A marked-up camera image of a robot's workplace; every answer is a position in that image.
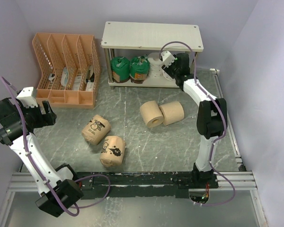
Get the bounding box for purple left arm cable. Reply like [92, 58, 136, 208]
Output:
[0, 76, 112, 217]

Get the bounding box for plain brown paper roll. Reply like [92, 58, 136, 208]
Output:
[159, 101, 184, 126]
[140, 100, 164, 128]

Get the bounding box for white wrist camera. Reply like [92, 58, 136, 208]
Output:
[161, 51, 176, 68]
[17, 87, 38, 108]

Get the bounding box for green brown roll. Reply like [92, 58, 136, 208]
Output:
[110, 57, 130, 83]
[130, 56, 150, 84]

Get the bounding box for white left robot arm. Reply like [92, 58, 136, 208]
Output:
[0, 98, 83, 218]

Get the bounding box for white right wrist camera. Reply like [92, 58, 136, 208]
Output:
[161, 51, 176, 68]

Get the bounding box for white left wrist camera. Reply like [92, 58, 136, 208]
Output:
[17, 87, 38, 108]

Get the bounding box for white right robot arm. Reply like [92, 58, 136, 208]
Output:
[172, 53, 228, 188]

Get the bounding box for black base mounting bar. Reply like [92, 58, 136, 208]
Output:
[77, 170, 218, 199]

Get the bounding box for papers in organizer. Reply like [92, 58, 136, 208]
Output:
[48, 65, 96, 92]

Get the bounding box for kraft wrapped toilet paper roll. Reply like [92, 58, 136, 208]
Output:
[81, 114, 111, 145]
[100, 136, 126, 167]

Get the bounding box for white dotted paper roll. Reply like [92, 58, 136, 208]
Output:
[147, 52, 163, 78]
[161, 65, 175, 81]

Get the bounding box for orange plastic file organizer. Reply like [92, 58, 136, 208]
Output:
[32, 33, 101, 109]

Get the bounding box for white two-tier shelf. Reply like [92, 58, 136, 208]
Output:
[101, 21, 204, 88]

